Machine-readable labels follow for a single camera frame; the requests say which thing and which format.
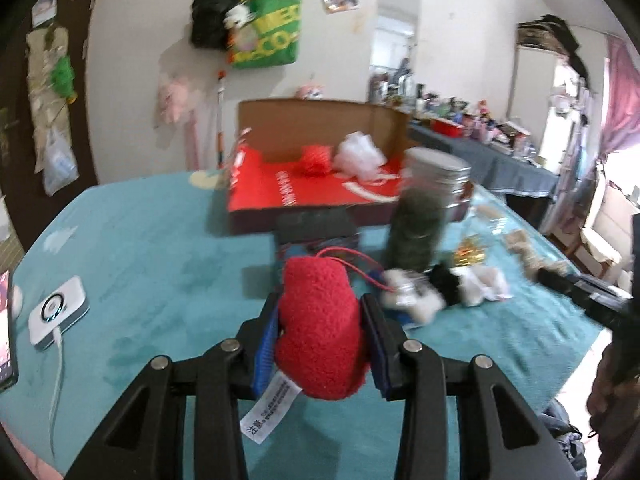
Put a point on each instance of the brown door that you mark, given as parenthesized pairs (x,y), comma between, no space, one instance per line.
(15,160)

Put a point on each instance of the tall glass jar metal lid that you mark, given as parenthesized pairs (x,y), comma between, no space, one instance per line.
(415,220)

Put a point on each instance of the white charger device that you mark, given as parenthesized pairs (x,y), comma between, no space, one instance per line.
(57,310)

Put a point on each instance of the wall mirror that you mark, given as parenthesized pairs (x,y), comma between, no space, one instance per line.
(395,45)

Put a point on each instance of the beige hanging organiser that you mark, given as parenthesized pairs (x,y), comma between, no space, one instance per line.
(42,110)

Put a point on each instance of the cardboard box with red lining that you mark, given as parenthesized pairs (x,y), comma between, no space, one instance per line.
(280,195)

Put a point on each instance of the smartphone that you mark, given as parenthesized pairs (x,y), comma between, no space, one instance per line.
(6,330)

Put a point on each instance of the green plush toy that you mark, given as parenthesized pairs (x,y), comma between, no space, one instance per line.
(62,75)

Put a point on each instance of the beige chair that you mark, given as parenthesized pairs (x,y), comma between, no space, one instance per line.
(605,220)

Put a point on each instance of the pink plush hamster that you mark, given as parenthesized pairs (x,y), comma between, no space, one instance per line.
(310,91)

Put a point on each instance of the white refrigerator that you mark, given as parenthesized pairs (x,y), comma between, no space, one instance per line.
(535,85)

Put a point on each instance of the green tote bag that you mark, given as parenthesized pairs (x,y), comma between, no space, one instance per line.
(272,35)

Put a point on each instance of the red mesh ball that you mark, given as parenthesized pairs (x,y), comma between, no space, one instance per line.
(316,160)

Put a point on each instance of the pink curtain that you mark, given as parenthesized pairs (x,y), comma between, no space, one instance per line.
(622,95)

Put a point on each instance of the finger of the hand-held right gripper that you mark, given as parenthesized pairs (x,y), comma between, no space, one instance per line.
(555,280)

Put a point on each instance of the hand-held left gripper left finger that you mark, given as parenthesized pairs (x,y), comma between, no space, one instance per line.
(265,355)

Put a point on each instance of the white plush toy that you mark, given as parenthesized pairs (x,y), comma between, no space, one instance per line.
(412,297)

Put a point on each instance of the dark cloth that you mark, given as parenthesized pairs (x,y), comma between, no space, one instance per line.
(560,425)

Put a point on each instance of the clear plastic bag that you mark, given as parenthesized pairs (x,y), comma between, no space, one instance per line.
(57,160)

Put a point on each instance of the white orange pole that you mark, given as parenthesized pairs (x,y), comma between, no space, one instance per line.
(220,120)

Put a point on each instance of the small jar yellow contents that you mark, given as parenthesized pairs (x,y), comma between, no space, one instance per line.
(470,254)

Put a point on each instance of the black bag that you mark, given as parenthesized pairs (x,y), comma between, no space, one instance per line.
(210,20)

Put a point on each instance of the black plush toy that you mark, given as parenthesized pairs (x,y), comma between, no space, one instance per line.
(446,282)

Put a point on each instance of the person's right hand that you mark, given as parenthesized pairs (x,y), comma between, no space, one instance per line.
(607,410)

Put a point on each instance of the paper picture on door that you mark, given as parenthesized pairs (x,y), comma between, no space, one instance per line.
(45,5)

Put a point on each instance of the red plush toy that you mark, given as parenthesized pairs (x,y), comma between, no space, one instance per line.
(320,330)

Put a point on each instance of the group of bottles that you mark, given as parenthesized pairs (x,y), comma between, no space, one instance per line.
(450,107)

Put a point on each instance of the grey cloth covered table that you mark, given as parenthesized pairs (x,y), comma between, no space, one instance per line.
(500,165)

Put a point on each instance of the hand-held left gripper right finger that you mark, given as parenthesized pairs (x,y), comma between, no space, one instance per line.
(377,355)

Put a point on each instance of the pink plush wall toy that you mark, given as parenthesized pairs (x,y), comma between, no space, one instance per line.
(175,97)

